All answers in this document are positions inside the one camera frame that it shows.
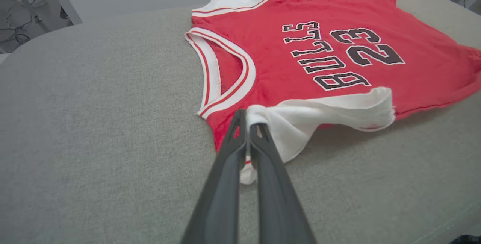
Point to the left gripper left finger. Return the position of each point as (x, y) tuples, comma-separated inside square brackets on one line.
[(221, 206)]

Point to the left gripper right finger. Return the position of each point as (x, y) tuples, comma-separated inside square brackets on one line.
[(278, 214)]

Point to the red white basketball jersey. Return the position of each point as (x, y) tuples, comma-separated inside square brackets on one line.
[(285, 63)]

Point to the grey fabric sofa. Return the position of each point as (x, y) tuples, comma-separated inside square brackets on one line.
[(94, 142)]

